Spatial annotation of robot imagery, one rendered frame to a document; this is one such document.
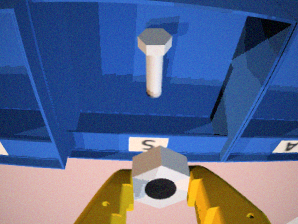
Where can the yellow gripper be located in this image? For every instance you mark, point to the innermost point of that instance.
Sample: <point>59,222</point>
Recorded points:
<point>215,200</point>

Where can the blue bin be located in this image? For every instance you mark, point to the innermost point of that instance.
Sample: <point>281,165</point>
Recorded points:
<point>88,73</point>

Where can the grey hex nut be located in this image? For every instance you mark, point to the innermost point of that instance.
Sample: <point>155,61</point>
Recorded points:
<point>160,177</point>

